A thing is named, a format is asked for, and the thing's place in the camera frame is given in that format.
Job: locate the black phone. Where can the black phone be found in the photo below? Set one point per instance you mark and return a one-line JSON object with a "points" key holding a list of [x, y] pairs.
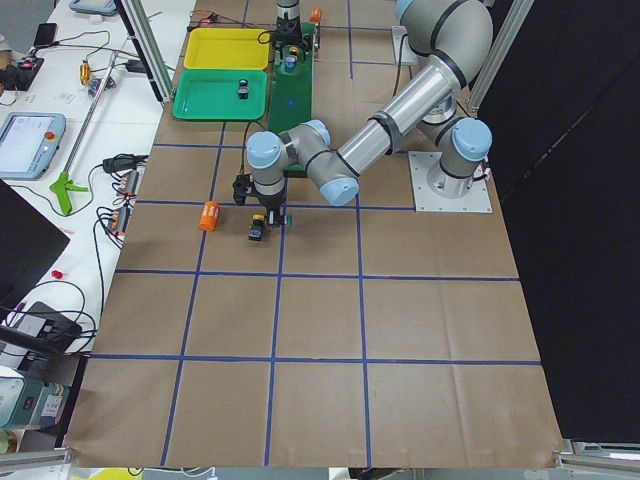
{"points": [[45, 34]]}

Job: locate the black power adapter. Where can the black power adapter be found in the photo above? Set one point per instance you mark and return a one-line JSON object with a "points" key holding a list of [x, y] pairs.
{"points": [[122, 162]]}

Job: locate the orange 4680 cylinder on table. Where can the orange 4680 cylinder on table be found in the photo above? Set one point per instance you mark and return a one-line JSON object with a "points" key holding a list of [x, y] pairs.
{"points": [[209, 216]]}

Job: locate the blue teach pendant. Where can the blue teach pendant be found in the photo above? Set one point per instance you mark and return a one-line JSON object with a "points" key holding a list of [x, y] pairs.
{"points": [[29, 141]]}

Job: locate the yellow push button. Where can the yellow push button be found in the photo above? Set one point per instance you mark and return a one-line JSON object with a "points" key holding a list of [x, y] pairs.
{"points": [[257, 227], [291, 58]]}

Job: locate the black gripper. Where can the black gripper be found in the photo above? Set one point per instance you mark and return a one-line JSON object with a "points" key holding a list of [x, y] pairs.
{"points": [[272, 201], [287, 31]]}

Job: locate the green conveyor belt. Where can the green conveyor belt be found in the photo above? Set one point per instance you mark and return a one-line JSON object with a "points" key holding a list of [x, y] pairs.
{"points": [[292, 90]]}

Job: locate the yellow plastic tray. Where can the yellow plastic tray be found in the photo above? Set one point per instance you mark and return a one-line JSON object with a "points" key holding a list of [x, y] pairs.
{"points": [[227, 48]]}

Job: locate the aluminium frame post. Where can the aluminium frame post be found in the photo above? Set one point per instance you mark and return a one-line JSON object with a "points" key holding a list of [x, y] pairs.
{"points": [[140, 32]]}

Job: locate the green handled reacher tool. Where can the green handled reacher tool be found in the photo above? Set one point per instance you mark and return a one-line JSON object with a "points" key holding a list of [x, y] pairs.
{"points": [[64, 184]]}

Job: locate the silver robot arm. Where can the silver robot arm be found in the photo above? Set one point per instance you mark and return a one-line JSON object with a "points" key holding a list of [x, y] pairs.
{"points": [[452, 38], [288, 9]]}

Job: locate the orange 4680 cylinder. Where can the orange 4680 cylinder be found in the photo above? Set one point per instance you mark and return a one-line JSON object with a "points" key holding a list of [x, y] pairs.
{"points": [[209, 216], [316, 15]]}

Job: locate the orange connector block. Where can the orange connector block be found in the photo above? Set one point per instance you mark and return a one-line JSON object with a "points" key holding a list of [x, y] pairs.
{"points": [[119, 220]]}

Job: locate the black monitor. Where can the black monitor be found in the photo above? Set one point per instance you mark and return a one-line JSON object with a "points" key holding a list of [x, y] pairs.
{"points": [[30, 244]]}

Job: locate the green plastic tray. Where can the green plastic tray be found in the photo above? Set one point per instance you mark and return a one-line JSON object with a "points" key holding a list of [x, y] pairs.
{"points": [[211, 95]]}

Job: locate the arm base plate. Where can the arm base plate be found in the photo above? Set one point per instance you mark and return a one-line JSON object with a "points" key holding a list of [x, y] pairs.
{"points": [[436, 192]]}

